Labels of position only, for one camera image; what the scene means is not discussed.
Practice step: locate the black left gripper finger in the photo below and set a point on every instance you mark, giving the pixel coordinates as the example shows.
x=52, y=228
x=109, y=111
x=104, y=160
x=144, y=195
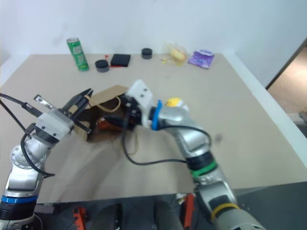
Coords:
x=82, y=126
x=86, y=92

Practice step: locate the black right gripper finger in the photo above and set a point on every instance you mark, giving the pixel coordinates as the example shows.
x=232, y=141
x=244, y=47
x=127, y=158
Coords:
x=115, y=118
x=120, y=126

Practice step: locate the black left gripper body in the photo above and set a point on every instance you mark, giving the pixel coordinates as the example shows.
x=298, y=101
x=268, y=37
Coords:
x=74, y=105

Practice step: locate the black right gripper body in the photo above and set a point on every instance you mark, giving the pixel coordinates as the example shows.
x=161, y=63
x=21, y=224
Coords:
x=132, y=111

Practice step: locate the orange red plush toy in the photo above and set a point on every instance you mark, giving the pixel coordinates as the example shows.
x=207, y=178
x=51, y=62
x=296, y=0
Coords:
x=105, y=124

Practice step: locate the brown paper bag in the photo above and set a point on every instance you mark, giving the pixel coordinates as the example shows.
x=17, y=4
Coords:
x=105, y=98

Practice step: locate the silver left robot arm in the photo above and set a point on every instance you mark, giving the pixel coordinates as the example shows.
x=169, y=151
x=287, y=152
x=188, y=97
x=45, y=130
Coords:
x=22, y=165

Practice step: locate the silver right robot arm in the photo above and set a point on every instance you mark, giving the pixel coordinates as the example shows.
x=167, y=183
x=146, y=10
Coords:
x=192, y=134

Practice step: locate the yellow white plush toy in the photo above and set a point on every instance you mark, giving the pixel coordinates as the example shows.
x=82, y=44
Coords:
x=173, y=102

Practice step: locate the clear bag with yellow toy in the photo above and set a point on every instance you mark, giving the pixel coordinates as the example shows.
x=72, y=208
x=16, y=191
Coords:
x=176, y=54

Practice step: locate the black round container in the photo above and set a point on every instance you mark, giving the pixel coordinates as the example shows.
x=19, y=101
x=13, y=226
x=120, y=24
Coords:
x=147, y=53
x=102, y=65

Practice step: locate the green drink can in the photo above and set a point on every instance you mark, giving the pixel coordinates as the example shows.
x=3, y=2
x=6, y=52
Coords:
x=78, y=54

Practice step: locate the black square pad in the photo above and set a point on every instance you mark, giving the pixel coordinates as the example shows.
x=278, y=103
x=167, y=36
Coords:
x=121, y=60

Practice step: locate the purple plastic packet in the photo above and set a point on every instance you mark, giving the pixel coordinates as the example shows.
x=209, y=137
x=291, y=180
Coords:
x=201, y=58

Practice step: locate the orange black tool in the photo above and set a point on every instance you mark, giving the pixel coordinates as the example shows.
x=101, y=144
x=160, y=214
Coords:
x=80, y=216

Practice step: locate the red black tool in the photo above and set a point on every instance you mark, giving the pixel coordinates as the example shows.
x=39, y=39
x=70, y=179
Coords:
x=190, y=208

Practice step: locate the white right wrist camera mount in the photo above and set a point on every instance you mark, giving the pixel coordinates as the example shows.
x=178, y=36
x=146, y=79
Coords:
x=142, y=94

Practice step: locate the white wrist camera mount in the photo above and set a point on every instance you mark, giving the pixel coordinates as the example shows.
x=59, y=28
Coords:
x=142, y=94
x=54, y=123

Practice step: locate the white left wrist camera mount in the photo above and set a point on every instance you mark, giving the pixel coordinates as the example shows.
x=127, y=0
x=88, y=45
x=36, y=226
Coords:
x=54, y=123

